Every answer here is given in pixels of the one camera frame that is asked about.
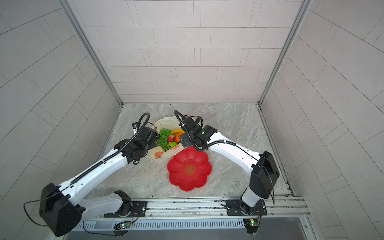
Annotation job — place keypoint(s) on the left green circuit board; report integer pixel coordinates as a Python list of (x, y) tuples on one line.
[(125, 225)]

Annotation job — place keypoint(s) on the red flower-shaped plate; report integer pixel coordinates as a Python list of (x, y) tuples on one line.
[(189, 169)]

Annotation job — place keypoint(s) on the cream plastic shopping bag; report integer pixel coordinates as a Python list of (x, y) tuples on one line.
[(158, 153)]

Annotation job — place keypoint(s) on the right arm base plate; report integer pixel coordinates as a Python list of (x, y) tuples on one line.
[(239, 208)]

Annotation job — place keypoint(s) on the fake green grapes bunch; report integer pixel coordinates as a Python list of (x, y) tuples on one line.
[(163, 141)]

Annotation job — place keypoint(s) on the fake orange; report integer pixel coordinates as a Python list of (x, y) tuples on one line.
[(178, 137)]

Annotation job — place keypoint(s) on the right green circuit board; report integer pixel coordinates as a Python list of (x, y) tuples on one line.
[(251, 223)]

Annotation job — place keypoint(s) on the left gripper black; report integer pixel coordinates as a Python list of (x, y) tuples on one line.
[(154, 142)]

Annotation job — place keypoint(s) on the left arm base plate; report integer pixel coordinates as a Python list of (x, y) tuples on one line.
[(133, 209)]

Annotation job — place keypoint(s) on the perforated metal vent strip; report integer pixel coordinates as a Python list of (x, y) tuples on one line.
[(175, 224)]

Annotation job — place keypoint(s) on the green circuit board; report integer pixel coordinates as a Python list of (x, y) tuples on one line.
[(125, 225), (251, 223)]

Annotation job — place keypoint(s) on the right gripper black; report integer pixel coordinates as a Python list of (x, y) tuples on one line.
[(184, 141)]

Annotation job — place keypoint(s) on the fake yellow banana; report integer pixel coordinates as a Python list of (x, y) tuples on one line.
[(178, 131)]

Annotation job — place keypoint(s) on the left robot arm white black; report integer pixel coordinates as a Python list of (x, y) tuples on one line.
[(64, 206)]

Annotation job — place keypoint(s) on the fake red strawberry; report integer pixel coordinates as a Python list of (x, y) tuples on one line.
[(171, 138)]

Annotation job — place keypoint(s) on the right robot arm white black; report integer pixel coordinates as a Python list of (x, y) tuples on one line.
[(261, 167)]

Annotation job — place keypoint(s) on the aluminium mounting rail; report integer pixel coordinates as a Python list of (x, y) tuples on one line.
[(188, 208)]

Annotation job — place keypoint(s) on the fake green apple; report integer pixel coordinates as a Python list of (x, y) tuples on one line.
[(171, 145)]

